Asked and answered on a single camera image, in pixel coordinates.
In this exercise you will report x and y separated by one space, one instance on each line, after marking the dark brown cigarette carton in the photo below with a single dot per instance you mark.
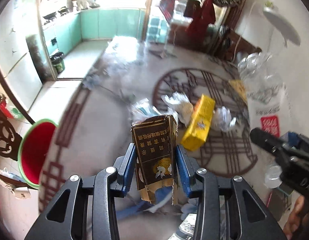
155 139

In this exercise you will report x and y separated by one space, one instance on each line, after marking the crumpled white paper bag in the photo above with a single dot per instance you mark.
180 103

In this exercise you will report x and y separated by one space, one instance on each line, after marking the white two-door refrigerator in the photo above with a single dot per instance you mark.
17 20

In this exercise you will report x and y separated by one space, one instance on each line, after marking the red hanging garment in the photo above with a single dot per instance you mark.
203 17

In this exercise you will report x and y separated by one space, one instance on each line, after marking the black wok on stove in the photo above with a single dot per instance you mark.
50 16

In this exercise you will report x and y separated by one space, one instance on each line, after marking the black kitchen trash bin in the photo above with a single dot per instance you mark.
57 61

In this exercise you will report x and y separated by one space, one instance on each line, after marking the crumpled white plastic bag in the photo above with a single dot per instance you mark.
223 120

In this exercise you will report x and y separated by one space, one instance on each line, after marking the red bucket with green rim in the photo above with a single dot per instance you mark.
33 149

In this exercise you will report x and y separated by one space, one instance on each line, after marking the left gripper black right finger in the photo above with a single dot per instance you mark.
187 167

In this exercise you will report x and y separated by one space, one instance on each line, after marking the yellow patterned coaster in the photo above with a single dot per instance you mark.
239 88

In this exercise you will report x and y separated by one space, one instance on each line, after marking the red fire extinguisher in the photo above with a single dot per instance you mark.
3 107

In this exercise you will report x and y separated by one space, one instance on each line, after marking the person's right hand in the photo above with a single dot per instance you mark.
297 219

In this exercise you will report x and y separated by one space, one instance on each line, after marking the clear plastic bottle red label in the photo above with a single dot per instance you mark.
268 105

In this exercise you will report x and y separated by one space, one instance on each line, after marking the crumpled clear plastic wrapper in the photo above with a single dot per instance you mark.
142 109

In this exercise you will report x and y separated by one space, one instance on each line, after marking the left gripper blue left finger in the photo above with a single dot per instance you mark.
125 166

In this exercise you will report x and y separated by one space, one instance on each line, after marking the teal kitchen cabinets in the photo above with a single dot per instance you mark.
65 32

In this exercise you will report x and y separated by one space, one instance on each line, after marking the dark wooden chair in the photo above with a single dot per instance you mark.
10 140

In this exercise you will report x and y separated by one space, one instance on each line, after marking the yellow cardboard box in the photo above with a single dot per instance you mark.
197 131

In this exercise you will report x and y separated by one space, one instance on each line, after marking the wooden chair at right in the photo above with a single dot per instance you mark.
227 44

